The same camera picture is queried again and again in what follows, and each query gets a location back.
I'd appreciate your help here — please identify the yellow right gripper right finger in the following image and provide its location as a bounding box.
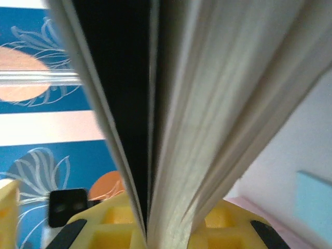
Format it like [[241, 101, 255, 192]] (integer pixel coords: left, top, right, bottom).
[[187, 199, 271, 249]]

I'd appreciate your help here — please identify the pink pencil case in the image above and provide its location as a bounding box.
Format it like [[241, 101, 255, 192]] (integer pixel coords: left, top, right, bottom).
[[224, 196, 299, 234]]

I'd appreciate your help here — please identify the aluminium frame post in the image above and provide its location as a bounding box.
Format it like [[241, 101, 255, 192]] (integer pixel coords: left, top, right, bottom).
[[0, 71, 81, 86]]

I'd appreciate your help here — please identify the blue sticky note pad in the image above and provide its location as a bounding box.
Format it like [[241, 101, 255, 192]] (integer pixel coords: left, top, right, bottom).
[[296, 170, 332, 234]]

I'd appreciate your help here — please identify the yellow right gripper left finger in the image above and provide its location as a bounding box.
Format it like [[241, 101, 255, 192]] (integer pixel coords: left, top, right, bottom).
[[64, 193, 147, 249]]

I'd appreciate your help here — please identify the black paperback book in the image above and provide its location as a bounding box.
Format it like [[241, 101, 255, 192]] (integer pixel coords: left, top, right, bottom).
[[45, 0, 332, 249]]

